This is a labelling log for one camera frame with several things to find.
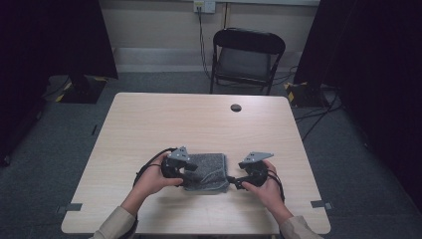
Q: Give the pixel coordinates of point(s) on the grey towel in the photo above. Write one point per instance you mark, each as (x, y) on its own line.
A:
(209, 172)

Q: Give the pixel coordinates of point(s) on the black stand base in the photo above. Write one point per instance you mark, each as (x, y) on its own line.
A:
(305, 94)
(84, 89)

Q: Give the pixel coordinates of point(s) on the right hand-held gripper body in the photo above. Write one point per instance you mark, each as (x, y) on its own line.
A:
(257, 169)

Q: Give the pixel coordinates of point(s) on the black folding chair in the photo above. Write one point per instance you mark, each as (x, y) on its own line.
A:
(247, 59)

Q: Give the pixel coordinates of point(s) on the person's right hand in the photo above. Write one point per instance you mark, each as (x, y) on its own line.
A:
(268, 192)

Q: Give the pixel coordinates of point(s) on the white wall socket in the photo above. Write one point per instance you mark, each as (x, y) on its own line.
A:
(204, 6)

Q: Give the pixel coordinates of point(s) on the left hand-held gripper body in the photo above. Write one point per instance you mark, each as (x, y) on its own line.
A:
(174, 164)

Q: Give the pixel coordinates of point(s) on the grey tape strip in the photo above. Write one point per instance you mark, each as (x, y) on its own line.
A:
(71, 207)
(321, 204)

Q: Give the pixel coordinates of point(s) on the dark curtain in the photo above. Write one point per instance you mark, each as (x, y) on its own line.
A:
(375, 66)
(40, 49)

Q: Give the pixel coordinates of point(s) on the person's left hand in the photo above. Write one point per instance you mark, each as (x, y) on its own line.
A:
(151, 181)

